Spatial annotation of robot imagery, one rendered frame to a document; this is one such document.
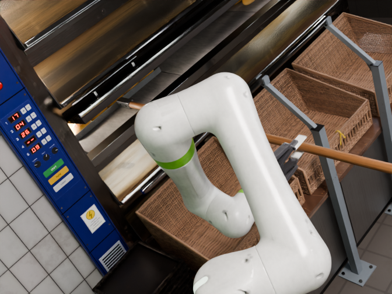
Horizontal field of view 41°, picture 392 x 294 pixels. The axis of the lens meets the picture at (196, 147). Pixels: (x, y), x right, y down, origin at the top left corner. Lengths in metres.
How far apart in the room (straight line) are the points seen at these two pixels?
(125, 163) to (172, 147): 1.08
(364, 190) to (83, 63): 1.51
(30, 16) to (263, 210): 1.18
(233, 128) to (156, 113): 0.18
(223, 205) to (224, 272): 0.46
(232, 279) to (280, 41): 1.94
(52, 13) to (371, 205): 1.82
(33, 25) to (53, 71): 0.19
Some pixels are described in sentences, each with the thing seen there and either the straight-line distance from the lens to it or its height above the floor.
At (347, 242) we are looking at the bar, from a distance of 2.66.
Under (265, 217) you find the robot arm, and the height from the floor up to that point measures 1.48.
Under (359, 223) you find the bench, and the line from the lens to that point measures 2.81.
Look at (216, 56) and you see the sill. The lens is 2.52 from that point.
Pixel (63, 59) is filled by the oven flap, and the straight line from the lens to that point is 2.06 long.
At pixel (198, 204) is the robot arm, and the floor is 1.28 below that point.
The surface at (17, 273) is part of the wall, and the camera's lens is 2.18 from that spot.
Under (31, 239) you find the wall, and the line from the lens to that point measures 2.15.
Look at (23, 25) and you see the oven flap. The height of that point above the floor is 1.77.
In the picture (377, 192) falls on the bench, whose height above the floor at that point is 0.24.
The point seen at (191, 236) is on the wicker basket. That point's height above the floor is 0.59.
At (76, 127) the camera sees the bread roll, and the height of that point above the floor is 1.22.
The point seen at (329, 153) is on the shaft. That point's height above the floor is 1.21.
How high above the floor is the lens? 2.26
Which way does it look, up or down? 34 degrees down
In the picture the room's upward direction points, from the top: 25 degrees counter-clockwise
